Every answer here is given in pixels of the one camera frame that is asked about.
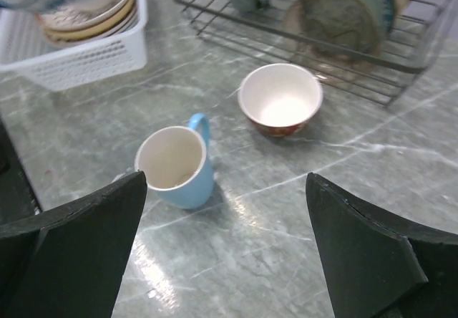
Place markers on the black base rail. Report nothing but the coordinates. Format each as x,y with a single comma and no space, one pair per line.
18,199

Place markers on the black wire dish rack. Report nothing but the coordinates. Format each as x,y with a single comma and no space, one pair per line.
408,51

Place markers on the clear pink glass plate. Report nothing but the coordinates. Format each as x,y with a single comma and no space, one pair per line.
344,23

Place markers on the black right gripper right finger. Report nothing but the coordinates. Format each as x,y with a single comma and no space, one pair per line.
379,264

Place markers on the orange bear plate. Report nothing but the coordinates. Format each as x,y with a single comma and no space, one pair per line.
94,29

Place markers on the white bottom plate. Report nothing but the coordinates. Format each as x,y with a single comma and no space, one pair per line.
71,18

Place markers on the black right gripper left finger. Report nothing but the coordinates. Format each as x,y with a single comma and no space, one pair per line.
69,261

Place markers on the light blue mug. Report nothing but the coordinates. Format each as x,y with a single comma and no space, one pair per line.
177,164

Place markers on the teal plate in rack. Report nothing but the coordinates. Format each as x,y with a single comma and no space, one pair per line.
372,3

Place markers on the white plastic bin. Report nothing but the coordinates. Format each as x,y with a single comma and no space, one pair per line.
25,52

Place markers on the blue striped white plate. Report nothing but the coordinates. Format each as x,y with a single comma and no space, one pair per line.
127,23

